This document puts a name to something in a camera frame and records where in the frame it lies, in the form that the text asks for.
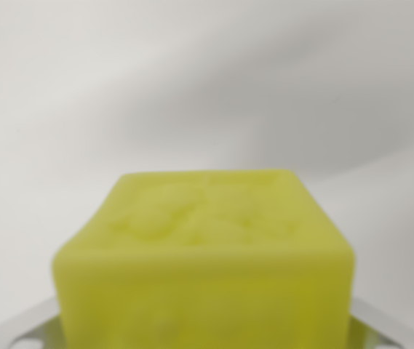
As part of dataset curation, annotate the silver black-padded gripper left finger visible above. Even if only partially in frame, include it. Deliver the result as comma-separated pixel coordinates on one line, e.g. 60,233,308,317
0,296,70,349

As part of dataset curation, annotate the yellow cube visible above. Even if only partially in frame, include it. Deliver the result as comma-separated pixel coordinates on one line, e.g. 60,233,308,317
51,168,357,349

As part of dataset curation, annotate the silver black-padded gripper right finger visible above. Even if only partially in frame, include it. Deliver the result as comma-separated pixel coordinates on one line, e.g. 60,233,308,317
343,297,404,349

